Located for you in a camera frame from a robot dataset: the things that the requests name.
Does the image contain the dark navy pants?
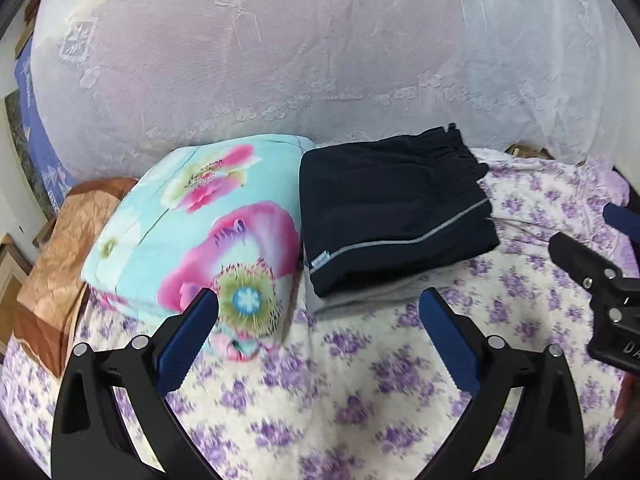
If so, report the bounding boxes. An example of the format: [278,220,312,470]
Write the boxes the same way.
[299,124,499,298]

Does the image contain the floral turquoise folded blanket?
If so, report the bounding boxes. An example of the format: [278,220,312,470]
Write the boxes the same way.
[81,134,314,361]

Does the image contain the folded grey garment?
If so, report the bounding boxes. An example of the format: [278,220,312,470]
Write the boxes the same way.
[303,262,466,320]

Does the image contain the blue printed cloth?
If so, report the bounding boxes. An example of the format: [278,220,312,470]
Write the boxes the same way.
[14,38,77,214]

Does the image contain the white lace mosquito net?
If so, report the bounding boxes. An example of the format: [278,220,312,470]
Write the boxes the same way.
[30,0,639,180]

